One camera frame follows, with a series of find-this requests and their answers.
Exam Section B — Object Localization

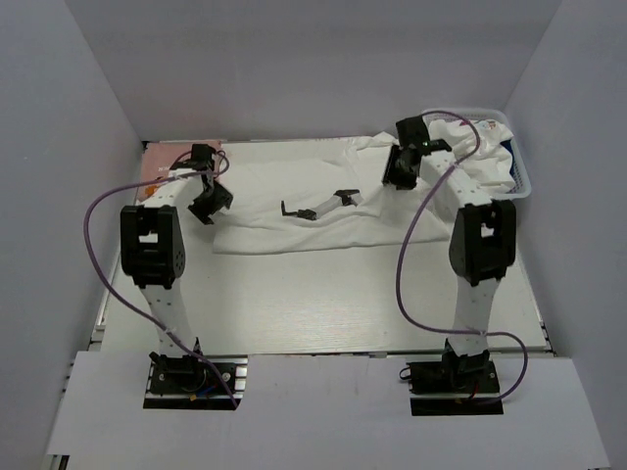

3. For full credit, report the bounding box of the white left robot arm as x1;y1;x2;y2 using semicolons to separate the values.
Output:
121;144;233;357

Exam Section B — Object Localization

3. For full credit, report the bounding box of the white t shirt robot print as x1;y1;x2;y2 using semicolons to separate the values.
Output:
213;132;450;255

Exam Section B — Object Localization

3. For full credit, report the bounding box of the folded pink t shirt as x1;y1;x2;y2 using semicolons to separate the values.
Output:
140;140;222;182

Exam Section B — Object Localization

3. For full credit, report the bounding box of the blue t shirt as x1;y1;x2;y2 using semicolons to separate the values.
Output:
501;140;517;180

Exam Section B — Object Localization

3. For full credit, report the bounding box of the white t shirt colourful print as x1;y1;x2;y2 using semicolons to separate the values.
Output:
427;118;515;195

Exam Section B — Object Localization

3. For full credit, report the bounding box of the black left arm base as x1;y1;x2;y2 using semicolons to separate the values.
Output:
143;352;247;411

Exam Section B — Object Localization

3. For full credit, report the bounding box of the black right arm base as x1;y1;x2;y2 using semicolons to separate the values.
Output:
399;360;504;417

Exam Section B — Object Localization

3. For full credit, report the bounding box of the white plastic basket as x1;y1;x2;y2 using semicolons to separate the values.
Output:
423;108;531;200

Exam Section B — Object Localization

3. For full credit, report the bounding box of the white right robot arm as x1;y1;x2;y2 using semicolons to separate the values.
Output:
382;114;516;391

